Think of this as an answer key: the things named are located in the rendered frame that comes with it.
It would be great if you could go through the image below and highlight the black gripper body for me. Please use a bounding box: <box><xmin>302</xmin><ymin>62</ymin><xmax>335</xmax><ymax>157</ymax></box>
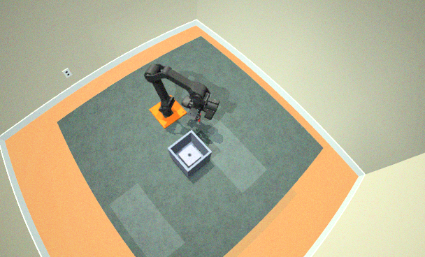
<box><xmin>182</xmin><ymin>96</ymin><xmax>215</xmax><ymax>120</ymax></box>

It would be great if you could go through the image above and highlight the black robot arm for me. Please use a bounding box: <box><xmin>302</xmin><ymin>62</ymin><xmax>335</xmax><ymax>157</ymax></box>
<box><xmin>144</xmin><ymin>64</ymin><xmax>219</xmax><ymax>121</ymax></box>

